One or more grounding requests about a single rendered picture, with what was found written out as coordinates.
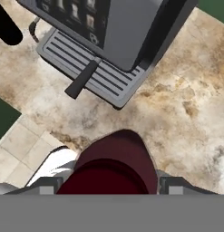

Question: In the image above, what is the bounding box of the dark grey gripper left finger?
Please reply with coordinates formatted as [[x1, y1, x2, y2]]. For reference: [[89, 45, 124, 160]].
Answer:
[[4, 176, 63, 196]]

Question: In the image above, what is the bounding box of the white rounded object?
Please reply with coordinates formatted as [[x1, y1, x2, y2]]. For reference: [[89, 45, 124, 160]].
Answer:
[[24, 146, 79, 188]]

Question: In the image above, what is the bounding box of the black rounded cylinder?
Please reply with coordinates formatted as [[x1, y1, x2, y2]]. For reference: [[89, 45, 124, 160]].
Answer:
[[0, 0, 24, 47]]

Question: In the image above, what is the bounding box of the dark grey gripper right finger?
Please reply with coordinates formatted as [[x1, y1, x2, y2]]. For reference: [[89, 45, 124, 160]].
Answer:
[[159, 176, 220, 196]]

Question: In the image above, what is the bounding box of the black portafilter handle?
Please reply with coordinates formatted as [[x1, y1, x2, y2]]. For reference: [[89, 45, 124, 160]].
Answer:
[[63, 57, 102, 100]]

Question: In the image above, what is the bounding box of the dark red round stool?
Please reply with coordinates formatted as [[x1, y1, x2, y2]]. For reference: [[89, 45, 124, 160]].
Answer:
[[56, 129, 159, 196]]

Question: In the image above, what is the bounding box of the grey and black coffee machine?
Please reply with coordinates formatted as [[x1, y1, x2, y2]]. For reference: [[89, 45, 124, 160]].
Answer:
[[16, 0, 200, 111]]

